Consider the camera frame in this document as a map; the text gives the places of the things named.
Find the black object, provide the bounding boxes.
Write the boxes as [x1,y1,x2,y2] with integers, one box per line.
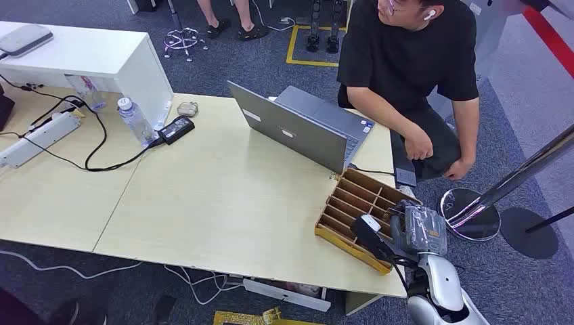
[0,85,16,132]

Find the clear plastic water bottle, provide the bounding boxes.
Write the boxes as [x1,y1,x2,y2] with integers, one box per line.
[117,97,158,148]

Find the person's left hand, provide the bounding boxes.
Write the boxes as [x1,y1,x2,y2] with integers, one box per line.
[443,158,475,181]

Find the long white power strip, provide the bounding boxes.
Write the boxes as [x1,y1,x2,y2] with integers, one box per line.
[242,278,332,313]

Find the person's legs with sandals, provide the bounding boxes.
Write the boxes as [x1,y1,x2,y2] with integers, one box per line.
[196,0,270,42]

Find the person's right hand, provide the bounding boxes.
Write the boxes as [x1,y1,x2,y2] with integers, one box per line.
[403,127,435,161]

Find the dark grey flat case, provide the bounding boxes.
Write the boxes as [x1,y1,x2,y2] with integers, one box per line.
[390,130,418,188]

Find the black adapter cable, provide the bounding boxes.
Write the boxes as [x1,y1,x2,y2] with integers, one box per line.
[0,74,164,173]

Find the black wrist camera white cap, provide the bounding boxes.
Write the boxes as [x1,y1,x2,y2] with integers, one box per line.
[350,214,395,263]

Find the grey flat device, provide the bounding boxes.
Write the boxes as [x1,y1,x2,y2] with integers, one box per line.
[0,24,54,58]

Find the black robot legs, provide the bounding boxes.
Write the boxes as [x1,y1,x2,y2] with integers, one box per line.
[306,0,346,55]

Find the black laptop cable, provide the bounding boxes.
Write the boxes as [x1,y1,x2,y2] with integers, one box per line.
[349,165,398,177]

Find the black stanchion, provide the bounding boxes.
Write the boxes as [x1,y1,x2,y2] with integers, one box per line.
[500,205,574,260]

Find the person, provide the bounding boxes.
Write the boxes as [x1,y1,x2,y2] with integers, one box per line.
[336,0,481,181]

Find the black power adapter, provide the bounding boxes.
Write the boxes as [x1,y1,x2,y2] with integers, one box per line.
[158,115,196,146]

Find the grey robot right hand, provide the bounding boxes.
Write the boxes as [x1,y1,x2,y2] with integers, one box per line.
[389,200,448,258]

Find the white table leg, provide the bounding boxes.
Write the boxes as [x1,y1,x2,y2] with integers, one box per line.
[345,291,384,316]

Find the wooden slotted card organizer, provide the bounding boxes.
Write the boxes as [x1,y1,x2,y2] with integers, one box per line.
[314,168,422,276]

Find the red barrier belt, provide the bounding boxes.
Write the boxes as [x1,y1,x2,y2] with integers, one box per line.
[522,6,574,79]

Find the white tangled floor cable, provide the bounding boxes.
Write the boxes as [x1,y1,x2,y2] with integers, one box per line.
[163,264,245,306]

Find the yellow flat object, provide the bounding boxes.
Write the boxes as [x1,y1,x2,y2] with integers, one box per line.
[213,307,324,325]

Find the grey open laptop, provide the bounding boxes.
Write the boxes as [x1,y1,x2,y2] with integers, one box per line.
[227,81,376,175]

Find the clear plastic cup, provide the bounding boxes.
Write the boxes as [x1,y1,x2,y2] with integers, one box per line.
[64,74,107,112]

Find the chrome stanchion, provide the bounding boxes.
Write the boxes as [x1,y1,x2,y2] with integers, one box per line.
[438,125,574,242]

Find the white cabinet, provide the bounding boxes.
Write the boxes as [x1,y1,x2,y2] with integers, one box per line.
[0,21,175,131]

